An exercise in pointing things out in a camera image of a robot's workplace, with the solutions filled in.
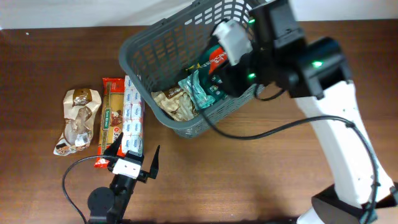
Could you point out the teal wet wipes pack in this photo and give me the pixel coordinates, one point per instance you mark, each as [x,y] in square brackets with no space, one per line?
[198,95]

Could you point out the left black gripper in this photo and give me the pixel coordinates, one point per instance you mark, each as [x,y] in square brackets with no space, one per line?
[153,170]

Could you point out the grey plastic shopping basket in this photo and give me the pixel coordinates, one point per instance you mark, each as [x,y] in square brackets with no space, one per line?
[154,58]

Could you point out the green Nescafe coffee bag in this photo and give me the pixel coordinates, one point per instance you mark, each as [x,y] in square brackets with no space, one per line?
[210,59]

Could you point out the San Remo spaghetti pack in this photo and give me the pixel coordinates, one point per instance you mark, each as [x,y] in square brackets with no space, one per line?
[111,113]

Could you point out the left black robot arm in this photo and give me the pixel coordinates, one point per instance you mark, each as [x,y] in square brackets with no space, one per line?
[108,204]

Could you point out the beige brown snack bag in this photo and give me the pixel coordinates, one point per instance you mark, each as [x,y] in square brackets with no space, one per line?
[176,102]

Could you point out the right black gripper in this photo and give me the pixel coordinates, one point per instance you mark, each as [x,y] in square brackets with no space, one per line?
[232,86]

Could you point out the Kleenex tissue multipack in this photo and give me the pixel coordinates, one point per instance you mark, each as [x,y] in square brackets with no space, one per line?
[133,115]

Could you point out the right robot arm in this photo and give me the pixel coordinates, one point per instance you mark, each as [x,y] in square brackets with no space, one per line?
[271,48]

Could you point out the beige pastry bag left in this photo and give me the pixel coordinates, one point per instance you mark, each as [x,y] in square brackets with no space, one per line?
[79,108]

